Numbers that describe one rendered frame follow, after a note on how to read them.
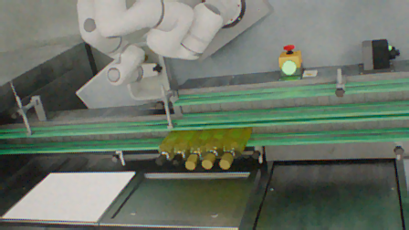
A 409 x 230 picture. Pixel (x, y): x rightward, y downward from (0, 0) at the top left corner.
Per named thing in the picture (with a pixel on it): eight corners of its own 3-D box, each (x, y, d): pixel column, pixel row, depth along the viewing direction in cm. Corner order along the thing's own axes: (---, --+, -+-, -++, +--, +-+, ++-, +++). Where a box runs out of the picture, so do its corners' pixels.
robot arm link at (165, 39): (170, 9, 116) (141, 58, 124) (230, 23, 133) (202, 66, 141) (152, -12, 121) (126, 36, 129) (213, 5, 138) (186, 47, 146)
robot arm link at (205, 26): (235, 9, 142) (224, 20, 128) (213, 43, 148) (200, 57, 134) (209, -9, 141) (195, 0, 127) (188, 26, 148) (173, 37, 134)
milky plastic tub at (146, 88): (140, 92, 189) (131, 100, 181) (126, 39, 181) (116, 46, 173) (179, 89, 183) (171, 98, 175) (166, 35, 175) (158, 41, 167)
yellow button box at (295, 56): (283, 69, 167) (280, 77, 161) (281, 49, 164) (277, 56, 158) (303, 67, 165) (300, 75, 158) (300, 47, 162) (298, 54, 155)
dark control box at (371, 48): (362, 62, 157) (363, 70, 150) (361, 40, 154) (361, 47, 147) (388, 60, 155) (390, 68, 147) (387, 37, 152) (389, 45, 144)
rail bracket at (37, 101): (49, 117, 205) (17, 141, 186) (37, 82, 199) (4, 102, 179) (58, 117, 203) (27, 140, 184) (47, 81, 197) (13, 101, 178)
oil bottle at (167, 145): (179, 135, 177) (158, 162, 158) (176, 121, 175) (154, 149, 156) (193, 135, 175) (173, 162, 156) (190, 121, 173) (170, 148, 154)
